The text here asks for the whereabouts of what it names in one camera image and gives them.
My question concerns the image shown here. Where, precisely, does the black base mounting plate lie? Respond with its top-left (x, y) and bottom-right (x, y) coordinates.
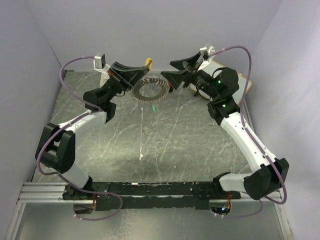
top-left (62, 180), bottom-right (242, 211)

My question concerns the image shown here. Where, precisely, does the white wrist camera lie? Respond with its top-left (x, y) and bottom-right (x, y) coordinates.
top-left (93, 53), bottom-right (110, 75)
top-left (198, 42), bottom-right (215, 70)

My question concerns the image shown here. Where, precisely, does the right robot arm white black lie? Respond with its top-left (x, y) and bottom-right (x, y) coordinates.
top-left (160, 53), bottom-right (289, 200)

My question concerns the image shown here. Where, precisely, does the green tagged key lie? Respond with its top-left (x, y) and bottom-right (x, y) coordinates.
top-left (152, 104), bottom-right (157, 112)

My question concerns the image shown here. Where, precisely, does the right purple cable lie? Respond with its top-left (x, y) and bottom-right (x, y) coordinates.
top-left (212, 45), bottom-right (287, 219)

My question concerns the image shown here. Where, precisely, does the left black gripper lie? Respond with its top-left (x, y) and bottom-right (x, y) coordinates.
top-left (102, 61), bottom-right (150, 103)

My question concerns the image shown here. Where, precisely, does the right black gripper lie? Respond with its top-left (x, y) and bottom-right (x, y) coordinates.
top-left (161, 52), bottom-right (220, 100)

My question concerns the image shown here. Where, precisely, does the aluminium rail frame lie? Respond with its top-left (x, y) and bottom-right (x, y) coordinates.
top-left (4, 99), bottom-right (293, 240)

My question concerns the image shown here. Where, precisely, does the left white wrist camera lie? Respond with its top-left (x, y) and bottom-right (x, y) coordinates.
top-left (93, 53), bottom-right (110, 75)

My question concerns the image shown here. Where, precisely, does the small whiteboard yellow frame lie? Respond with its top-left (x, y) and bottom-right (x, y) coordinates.
top-left (189, 60), bottom-right (247, 106)

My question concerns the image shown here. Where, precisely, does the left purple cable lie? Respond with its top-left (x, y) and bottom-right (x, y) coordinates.
top-left (36, 56), bottom-right (123, 221)

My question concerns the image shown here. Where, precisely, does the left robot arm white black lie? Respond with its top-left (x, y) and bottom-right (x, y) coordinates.
top-left (35, 59), bottom-right (151, 200)

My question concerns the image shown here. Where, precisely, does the purple cable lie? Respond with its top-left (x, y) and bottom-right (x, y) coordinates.
top-left (36, 56), bottom-right (123, 221)
top-left (212, 45), bottom-right (287, 219)

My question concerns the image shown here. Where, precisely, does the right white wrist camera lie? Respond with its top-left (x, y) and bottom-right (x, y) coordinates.
top-left (198, 42), bottom-right (215, 70)

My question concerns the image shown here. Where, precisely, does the yellow tagged key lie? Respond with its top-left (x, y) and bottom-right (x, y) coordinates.
top-left (144, 58), bottom-right (153, 71)

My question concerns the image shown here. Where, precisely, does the red black stamp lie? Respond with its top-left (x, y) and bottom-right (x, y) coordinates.
top-left (168, 84), bottom-right (174, 93)

